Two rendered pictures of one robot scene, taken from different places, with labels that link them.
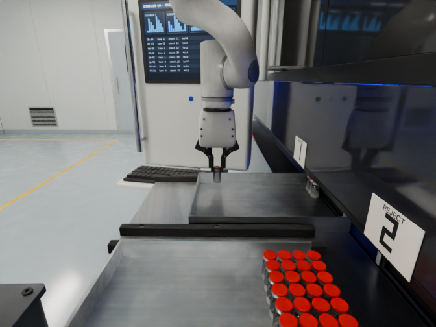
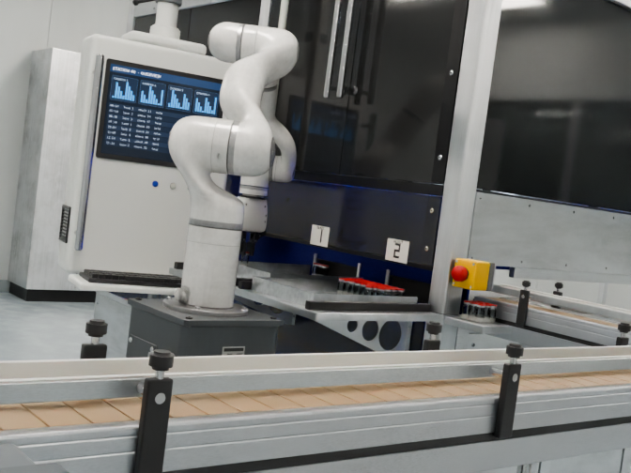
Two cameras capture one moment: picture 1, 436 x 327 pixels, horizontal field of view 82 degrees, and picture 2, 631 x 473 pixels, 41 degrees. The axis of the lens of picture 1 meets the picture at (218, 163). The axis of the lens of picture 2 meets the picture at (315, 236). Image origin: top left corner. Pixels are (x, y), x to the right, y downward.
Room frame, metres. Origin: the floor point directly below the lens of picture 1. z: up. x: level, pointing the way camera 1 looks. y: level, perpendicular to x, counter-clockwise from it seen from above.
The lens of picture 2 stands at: (-1.39, 1.43, 1.15)
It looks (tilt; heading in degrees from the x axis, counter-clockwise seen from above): 3 degrees down; 321
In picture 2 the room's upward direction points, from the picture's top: 7 degrees clockwise
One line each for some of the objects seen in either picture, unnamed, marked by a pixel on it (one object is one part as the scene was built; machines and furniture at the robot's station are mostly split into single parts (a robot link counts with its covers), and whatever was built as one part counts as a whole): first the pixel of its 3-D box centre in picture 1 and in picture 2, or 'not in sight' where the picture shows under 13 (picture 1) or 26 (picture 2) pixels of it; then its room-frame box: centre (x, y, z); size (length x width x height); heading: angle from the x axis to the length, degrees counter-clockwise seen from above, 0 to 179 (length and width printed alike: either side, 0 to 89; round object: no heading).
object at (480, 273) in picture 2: not in sight; (472, 274); (-0.01, -0.22, 0.99); 0.08 x 0.07 x 0.07; 89
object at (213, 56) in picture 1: (218, 69); (258, 163); (0.67, 0.00, 1.21); 0.09 x 0.08 x 0.13; 48
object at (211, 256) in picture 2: not in sight; (210, 267); (0.20, 0.42, 0.95); 0.19 x 0.19 x 0.18
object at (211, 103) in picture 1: (218, 102); (253, 191); (0.67, 0.00, 1.13); 0.09 x 0.08 x 0.03; 89
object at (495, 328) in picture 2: not in sight; (481, 324); (-0.02, -0.26, 0.87); 0.14 x 0.13 x 0.02; 89
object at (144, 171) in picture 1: (177, 175); (148, 279); (0.94, 0.17, 0.82); 0.40 x 0.14 x 0.02; 78
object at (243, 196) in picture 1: (260, 196); (291, 274); (0.58, -0.11, 0.90); 0.34 x 0.26 x 0.04; 89
